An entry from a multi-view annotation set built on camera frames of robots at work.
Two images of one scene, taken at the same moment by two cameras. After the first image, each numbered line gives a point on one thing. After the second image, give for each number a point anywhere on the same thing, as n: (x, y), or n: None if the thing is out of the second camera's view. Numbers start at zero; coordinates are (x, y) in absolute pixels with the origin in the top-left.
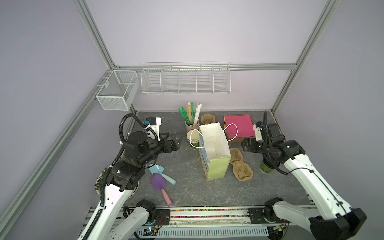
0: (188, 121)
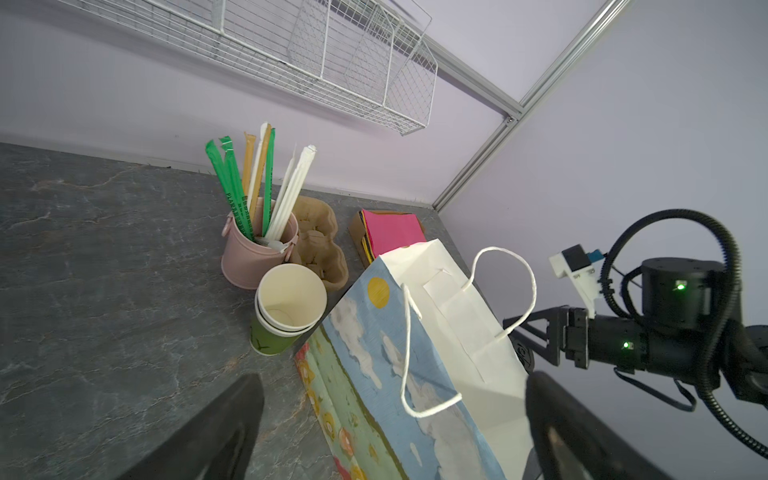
0: (225, 161)
